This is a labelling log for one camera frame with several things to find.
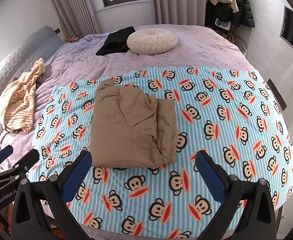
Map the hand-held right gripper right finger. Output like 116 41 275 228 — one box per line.
195 150 278 240

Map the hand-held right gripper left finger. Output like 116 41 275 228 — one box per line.
10 150 92 240

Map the tan puffer jacket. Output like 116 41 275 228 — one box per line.
89 79 179 169

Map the clothes pile on chair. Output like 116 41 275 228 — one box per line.
205 1 233 30

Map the yellow striped garment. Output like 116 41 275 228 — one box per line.
0 58 45 133

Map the monkey print striped blanket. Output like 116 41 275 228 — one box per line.
30 66 293 240

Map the grey padded headboard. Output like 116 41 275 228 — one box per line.
0 25 62 155

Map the dark wooden board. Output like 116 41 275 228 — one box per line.
267 78 287 110

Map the purple bedspread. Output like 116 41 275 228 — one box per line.
0 24 252 155

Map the black cloth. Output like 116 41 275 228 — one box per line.
96 26 136 56

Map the round cream cushion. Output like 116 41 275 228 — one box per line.
127 28 178 55

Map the white and blue packet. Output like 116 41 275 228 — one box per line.
215 18 231 29

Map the grey curtain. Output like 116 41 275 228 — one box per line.
46 0 87 38
149 0 209 27

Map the hanging black coat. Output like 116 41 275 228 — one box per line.
228 0 255 28

